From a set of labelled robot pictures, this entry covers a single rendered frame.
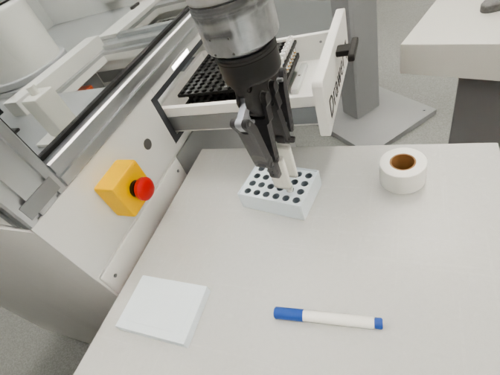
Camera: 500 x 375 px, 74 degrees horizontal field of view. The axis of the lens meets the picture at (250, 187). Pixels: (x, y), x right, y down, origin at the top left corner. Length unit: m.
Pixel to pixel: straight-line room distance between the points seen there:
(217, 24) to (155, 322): 0.41
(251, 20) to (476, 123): 0.80
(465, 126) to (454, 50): 0.31
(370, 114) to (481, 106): 1.02
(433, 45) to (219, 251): 0.59
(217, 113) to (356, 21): 1.14
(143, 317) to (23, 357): 1.38
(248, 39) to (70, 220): 0.37
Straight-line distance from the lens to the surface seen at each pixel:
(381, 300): 0.49
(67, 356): 1.74
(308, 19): 2.50
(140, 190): 0.56
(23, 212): 0.53
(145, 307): 0.57
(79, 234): 0.59
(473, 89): 1.01
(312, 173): 0.59
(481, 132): 1.07
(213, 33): 0.38
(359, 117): 1.95
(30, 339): 1.94
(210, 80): 0.75
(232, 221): 0.61
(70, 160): 0.57
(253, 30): 0.37
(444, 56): 0.83
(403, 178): 0.56
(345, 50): 0.67
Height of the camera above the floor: 1.20
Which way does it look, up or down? 43 degrees down
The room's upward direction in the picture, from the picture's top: 23 degrees counter-clockwise
